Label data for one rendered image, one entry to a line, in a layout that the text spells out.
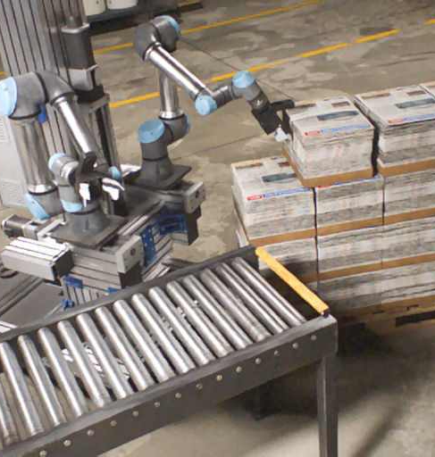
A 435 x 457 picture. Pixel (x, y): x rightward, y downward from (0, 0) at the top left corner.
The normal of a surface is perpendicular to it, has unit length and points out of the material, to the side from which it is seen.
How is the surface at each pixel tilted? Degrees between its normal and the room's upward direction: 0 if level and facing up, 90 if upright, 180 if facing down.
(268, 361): 90
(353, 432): 0
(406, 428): 0
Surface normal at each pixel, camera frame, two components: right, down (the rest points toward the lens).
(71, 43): -0.48, 0.50
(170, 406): 0.45, 0.43
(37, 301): -0.09, -0.85
